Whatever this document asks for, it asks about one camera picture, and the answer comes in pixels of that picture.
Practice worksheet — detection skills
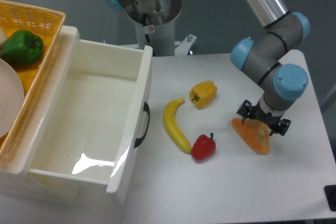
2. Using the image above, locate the yellow bell pepper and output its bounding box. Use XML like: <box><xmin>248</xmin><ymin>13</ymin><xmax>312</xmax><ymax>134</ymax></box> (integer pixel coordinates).
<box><xmin>189</xmin><ymin>80</ymin><xmax>217</xmax><ymax>109</ymax></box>

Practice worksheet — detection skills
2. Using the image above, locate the red bell pepper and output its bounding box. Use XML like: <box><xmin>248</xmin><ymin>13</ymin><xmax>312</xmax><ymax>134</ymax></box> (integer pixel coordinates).
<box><xmin>191</xmin><ymin>133</ymin><xmax>216</xmax><ymax>161</ymax></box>

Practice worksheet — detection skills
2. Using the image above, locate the white drawer cabinet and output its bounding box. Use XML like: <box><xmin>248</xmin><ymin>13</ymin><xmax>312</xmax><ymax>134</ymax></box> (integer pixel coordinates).
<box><xmin>1</xmin><ymin>26</ymin><xmax>80</xmax><ymax>204</ymax></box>

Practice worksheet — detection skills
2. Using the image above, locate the white plate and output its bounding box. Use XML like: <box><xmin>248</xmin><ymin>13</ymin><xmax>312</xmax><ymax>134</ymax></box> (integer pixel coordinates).
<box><xmin>1</xmin><ymin>59</ymin><xmax>24</xmax><ymax>137</ymax></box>

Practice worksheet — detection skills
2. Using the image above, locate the white plastic drawer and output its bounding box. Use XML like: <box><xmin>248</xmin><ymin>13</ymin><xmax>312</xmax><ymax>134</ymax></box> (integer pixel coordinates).
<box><xmin>29</xmin><ymin>40</ymin><xmax>153</xmax><ymax>205</ymax></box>

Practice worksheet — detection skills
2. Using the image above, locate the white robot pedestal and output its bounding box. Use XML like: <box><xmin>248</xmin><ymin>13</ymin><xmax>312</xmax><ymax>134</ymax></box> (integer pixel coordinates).
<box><xmin>124</xmin><ymin>0</ymin><xmax>197</xmax><ymax>57</ymax></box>

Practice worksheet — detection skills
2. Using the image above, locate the green bell pepper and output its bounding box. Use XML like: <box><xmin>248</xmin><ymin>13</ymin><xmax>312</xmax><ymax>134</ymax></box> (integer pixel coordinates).
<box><xmin>1</xmin><ymin>30</ymin><xmax>44</xmax><ymax>67</ymax></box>

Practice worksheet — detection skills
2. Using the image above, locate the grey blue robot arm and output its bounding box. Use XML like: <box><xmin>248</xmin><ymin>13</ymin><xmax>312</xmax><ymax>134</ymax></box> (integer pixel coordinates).
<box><xmin>106</xmin><ymin>0</ymin><xmax>310</xmax><ymax>135</ymax></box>

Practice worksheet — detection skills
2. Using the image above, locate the yellow banana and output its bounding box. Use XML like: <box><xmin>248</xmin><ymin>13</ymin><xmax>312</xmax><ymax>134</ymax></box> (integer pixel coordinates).
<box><xmin>163</xmin><ymin>98</ymin><xmax>192</xmax><ymax>155</ymax></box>

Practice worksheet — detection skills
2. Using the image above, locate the orange triangle bread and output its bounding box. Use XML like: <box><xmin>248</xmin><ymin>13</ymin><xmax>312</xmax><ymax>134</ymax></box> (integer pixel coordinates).
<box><xmin>231</xmin><ymin>118</ymin><xmax>270</xmax><ymax>155</ymax></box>

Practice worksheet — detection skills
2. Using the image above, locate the yellow woven basket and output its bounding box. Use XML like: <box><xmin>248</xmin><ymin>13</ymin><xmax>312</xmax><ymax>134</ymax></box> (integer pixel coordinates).
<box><xmin>1</xmin><ymin>0</ymin><xmax>66</xmax><ymax>156</ymax></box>

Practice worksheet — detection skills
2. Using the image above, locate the black device at edge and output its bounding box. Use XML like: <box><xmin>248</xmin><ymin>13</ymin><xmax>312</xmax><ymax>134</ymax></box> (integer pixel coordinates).
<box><xmin>324</xmin><ymin>185</ymin><xmax>336</xmax><ymax>212</ymax></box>

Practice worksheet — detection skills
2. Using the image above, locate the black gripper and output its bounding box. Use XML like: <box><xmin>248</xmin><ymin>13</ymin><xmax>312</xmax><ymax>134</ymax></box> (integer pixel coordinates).
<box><xmin>236</xmin><ymin>100</ymin><xmax>291</xmax><ymax>136</ymax></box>

